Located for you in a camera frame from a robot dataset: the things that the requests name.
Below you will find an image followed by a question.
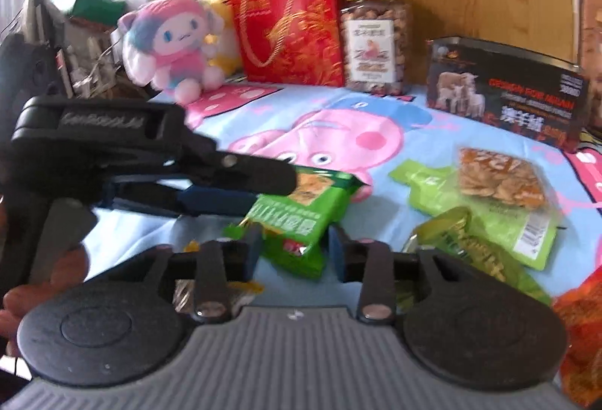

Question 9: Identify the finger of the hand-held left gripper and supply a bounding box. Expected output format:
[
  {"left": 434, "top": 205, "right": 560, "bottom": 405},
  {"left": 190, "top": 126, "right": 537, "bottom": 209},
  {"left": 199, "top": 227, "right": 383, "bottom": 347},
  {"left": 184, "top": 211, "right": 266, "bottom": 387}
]
[
  {"left": 181, "top": 128, "right": 298, "bottom": 199},
  {"left": 99, "top": 177, "right": 257, "bottom": 219}
]

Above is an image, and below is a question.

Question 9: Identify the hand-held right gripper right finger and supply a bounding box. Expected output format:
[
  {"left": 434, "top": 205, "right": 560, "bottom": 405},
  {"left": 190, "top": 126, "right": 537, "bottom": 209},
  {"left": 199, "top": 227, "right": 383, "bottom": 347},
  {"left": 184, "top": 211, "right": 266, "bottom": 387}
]
[{"left": 328, "top": 224, "right": 452, "bottom": 323}]

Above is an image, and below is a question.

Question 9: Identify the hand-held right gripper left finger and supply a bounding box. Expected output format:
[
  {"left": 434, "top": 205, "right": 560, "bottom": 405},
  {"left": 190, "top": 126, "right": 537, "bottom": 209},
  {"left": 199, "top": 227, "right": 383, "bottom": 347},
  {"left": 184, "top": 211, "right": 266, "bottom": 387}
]
[{"left": 134, "top": 226, "right": 264, "bottom": 323}]

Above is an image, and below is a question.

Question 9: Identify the green and gold snack packet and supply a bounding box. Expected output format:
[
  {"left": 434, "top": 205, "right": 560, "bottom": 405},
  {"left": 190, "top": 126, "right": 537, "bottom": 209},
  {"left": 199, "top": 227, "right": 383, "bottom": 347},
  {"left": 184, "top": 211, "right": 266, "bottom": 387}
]
[{"left": 395, "top": 207, "right": 553, "bottom": 312}]

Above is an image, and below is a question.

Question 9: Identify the green snack pouch clear window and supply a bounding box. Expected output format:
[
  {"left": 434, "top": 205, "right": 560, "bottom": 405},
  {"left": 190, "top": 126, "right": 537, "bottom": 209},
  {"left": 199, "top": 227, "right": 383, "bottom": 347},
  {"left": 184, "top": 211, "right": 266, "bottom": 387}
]
[{"left": 389, "top": 147, "right": 565, "bottom": 272}]

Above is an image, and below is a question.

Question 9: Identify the person's left hand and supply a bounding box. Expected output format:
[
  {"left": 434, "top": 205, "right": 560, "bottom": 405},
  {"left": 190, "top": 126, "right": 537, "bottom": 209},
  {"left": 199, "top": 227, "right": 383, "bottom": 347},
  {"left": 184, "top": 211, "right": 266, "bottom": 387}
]
[{"left": 0, "top": 244, "right": 91, "bottom": 359}]

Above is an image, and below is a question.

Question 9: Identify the printed blanket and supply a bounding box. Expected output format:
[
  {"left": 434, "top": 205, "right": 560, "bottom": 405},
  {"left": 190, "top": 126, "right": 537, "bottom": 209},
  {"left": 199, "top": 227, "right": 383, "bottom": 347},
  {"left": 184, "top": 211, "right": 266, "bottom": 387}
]
[{"left": 89, "top": 81, "right": 602, "bottom": 298}]

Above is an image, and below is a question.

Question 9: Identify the clear wrapped snack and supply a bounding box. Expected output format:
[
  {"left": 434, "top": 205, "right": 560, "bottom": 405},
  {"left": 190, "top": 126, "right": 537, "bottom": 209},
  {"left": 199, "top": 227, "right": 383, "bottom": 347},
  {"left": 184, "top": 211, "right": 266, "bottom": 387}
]
[{"left": 172, "top": 239, "right": 261, "bottom": 314}]

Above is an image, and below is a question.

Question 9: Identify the pink plush toy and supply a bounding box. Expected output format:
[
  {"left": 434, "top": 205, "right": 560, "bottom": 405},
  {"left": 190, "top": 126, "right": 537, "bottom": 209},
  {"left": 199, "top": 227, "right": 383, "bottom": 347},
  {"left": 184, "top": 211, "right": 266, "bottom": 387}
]
[{"left": 117, "top": 0, "right": 225, "bottom": 106}]

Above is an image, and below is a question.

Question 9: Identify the green cloth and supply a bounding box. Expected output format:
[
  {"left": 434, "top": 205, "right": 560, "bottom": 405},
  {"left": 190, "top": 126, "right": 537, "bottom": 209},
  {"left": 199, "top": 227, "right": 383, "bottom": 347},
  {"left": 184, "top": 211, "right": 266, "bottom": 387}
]
[{"left": 49, "top": 0, "right": 128, "bottom": 22}]

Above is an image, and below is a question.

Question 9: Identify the red gift box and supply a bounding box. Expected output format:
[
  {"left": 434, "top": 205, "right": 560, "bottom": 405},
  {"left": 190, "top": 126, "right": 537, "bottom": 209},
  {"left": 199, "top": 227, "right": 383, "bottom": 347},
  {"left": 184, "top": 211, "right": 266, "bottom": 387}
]
[{"left": 227, "top": 0, "right": 357, "bottom": 87}]

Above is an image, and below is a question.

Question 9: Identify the gold-lidded nut jar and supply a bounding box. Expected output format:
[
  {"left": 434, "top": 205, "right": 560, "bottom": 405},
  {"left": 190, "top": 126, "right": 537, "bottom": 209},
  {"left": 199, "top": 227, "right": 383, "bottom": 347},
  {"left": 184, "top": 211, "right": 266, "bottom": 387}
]
[{"left": 339, "top": 0, "right": 413, "bottom": 96}]

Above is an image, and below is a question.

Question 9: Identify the dark box with sheep print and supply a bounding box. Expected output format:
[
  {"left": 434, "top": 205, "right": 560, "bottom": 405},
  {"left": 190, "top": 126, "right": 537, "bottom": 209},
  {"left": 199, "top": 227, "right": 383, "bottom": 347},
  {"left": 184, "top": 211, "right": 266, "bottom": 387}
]
[{"left": 426, "top": 37, "right": 591, "bottom": 153}]

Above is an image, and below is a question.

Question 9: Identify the orange snack packet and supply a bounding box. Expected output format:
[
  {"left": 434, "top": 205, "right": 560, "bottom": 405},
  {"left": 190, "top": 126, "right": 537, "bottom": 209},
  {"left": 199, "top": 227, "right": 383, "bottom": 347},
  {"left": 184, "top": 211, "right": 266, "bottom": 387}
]
[{"left": 550, "top": 271, "right": 602, "bottom": 408}]

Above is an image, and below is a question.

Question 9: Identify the brown cushion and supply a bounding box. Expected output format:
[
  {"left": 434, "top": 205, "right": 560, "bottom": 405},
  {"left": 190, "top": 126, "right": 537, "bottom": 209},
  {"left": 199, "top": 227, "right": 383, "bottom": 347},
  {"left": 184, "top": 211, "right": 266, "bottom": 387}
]
[{"left": 575, "top": 0, "right": 602, "bottom": 110}]

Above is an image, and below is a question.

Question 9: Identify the metal wire rack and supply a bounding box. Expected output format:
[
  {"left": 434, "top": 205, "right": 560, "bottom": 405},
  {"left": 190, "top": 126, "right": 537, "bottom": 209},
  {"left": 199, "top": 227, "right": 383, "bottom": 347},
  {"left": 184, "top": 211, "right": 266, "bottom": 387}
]
[{"left": 0, "top": 0, "right": 156, "bottom": 100}]

